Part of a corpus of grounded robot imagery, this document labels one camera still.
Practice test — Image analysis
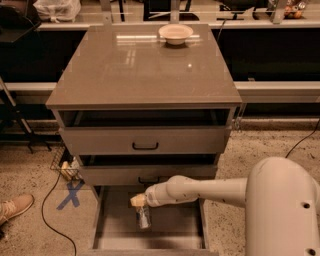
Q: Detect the white ceramic bowl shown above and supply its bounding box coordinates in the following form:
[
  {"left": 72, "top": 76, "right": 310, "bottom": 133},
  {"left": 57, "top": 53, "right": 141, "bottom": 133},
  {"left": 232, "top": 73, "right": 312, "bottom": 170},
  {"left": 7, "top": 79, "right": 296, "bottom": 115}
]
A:
[{"left": 159, "top": 24, "right": 193, "bottom": 45}]

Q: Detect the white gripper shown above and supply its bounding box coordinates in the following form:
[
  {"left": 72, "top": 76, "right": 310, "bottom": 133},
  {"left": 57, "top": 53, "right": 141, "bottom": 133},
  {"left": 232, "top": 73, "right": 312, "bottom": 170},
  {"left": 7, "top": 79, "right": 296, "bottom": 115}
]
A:
[{"left": 130, "top": 183, "right": 170, "bottom": 207}]

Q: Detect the grey drawer cabinet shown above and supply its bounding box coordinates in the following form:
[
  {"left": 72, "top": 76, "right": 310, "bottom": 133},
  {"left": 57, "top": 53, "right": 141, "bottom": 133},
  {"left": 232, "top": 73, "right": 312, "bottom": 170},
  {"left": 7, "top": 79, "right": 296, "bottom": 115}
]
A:
[{"left": 45, "top": 23, "right": 243, "bottom": 256}]

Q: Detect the fruit pile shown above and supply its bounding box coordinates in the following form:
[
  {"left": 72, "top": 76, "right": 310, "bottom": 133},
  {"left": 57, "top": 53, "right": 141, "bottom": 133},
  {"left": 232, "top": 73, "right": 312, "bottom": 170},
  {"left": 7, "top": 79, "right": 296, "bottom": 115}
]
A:
[{"left": 284, "top": 0, "right": 307, "bottom": 19}]

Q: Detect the black floor cable right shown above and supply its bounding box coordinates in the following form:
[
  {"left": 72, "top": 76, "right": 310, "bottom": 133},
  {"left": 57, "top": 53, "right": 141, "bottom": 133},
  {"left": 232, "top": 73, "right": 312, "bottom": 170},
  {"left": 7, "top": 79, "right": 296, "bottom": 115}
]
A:
[{"left": 284, "top": 118, "right": 320, "bottom": 159}]

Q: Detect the blue tape cross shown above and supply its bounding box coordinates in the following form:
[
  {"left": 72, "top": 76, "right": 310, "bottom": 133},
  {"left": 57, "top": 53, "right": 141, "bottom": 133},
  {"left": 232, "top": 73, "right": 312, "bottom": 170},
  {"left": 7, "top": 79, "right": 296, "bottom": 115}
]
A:
[{"left": 57, "top": 180, "right": 84, "bottom": 210}]

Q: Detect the bottom grey open drawer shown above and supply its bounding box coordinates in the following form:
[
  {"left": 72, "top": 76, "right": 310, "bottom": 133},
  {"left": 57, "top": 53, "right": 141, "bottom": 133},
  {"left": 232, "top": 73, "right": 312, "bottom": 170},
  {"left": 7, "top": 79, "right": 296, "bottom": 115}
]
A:
[{"left": 79, "top": 186, "right": 219, "bottom": 256}]

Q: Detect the middle grey drawer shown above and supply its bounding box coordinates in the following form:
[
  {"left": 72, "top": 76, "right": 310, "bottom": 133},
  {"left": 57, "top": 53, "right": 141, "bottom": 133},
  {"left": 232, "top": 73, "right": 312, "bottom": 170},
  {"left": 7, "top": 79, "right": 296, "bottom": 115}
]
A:
[{"left": 79, "top": 164, "right": 217, "bottom": 186}]

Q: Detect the black chair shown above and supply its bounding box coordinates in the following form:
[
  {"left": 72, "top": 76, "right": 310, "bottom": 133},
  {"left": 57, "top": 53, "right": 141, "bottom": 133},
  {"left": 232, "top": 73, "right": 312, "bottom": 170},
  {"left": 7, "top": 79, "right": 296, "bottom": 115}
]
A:
[{"left": 0, "top": 0, "right": 41, "bottom": 45}]

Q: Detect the tan shoe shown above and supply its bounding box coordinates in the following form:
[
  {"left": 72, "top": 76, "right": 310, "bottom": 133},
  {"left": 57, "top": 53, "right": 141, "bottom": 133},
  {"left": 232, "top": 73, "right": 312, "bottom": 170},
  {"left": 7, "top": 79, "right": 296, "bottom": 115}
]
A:
[{"left": 0, "top": 194, "right": 34, "bottom": 226}]

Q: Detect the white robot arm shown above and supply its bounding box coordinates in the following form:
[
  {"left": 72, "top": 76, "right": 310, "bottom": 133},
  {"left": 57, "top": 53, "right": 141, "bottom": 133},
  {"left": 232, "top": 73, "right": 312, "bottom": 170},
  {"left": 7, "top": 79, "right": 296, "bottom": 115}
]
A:
[{"left": 131, "top": 157, "right": 320, "bottom": 256}]

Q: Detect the black floor cable left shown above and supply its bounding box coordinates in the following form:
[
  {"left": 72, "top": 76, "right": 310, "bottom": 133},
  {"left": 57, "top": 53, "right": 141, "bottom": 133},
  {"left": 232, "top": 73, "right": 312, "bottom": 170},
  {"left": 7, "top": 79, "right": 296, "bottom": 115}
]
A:
[{"left": 41, "top": 171, "right": 78, "bottom": 256}]

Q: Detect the wire basket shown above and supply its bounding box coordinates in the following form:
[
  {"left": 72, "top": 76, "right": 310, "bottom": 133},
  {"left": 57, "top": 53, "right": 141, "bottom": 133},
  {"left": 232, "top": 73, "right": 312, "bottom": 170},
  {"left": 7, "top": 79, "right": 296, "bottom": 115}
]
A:
[{"left": 50, "top": 144, "right": 82, "bottom": 181}]

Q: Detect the top grey drawer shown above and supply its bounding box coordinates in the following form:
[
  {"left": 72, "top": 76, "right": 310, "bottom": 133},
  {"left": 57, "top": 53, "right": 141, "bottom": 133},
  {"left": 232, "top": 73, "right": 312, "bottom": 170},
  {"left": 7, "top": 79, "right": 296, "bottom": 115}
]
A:
[{"left": 59, "top": 127, "right": 231, "bottom": 155}]

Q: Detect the silver blue redbull can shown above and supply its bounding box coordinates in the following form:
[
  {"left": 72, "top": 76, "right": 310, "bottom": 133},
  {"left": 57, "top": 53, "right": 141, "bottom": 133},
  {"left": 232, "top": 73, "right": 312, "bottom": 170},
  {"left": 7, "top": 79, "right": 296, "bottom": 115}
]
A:
[{"left": 136, "top": 206, "right": 151, "bottom": 229}]

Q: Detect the black floor cable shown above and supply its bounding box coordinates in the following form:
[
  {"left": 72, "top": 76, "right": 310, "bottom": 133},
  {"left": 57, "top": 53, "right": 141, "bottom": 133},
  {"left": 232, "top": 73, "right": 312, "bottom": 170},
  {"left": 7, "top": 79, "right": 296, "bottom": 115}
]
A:
[
  {"left": 41, "top": 171, "right": 78, "bottom": 256},
  {"left": 284, "top": 118, "right": 320, "bottom": 159}
]

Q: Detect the white plastic bag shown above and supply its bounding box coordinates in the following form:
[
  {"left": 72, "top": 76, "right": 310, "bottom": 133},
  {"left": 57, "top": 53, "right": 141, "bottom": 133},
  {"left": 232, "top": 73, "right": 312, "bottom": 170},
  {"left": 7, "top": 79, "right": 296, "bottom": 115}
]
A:
[{"left": 34, "top": 0, "right": 81, "bottom": 23}]

